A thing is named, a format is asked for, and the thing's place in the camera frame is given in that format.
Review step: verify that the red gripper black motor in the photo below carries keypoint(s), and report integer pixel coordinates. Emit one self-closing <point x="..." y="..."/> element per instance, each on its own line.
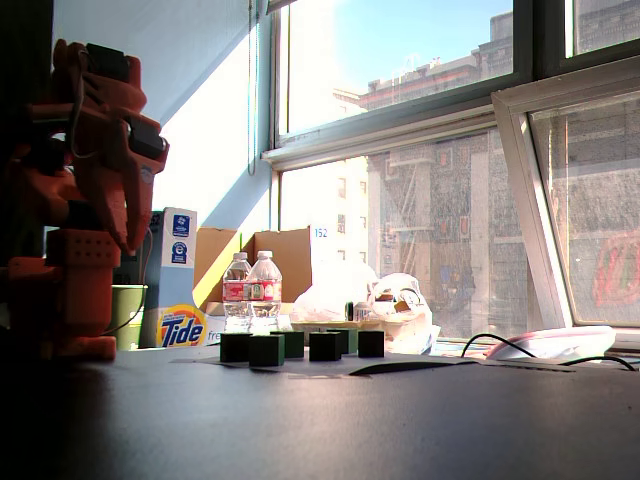
<point x="131" y="172"/>

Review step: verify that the red robot arm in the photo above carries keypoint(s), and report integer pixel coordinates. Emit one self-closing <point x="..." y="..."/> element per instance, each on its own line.
<point x="75" y="250"/>

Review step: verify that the black cube with cross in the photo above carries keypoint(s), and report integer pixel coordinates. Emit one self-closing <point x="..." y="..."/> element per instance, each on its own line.
<point x="234" y="348"/>
<point x="325" y="347"/>
<point x="371" y="344"/>

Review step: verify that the white numbered grid paper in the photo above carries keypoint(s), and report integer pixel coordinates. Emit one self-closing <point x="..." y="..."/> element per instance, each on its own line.
<point x="320" y="367"/>

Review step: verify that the green paper cup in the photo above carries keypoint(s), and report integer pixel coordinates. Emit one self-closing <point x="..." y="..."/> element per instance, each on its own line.
<point x="127" y="310"/>

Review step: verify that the Tide detergent cardboard box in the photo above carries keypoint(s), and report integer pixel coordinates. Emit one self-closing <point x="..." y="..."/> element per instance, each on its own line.
<point x="180" y="330"/>

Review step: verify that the plastic water bottle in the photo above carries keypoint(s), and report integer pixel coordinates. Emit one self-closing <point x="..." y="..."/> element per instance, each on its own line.
<point x="265" y="295"/>
<point x="234" y="295"/>

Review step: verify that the purple tape strip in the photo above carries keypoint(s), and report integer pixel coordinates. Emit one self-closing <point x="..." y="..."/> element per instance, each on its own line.
<point x="330" y="375"/>

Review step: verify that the clear plastic bag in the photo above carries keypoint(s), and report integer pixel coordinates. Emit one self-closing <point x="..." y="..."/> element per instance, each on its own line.
<point x="400" y="310"/>

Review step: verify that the white tilted window sash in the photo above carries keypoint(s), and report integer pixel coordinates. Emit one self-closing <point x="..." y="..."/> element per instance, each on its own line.
<point x="515" y="165"/>

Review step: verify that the pink pencil case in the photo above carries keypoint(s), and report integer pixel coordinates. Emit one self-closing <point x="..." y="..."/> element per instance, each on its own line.
<point x="560" y="340"/>

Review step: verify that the window frame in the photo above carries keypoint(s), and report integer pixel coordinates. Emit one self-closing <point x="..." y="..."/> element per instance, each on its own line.
<point x="400" y="135"/>

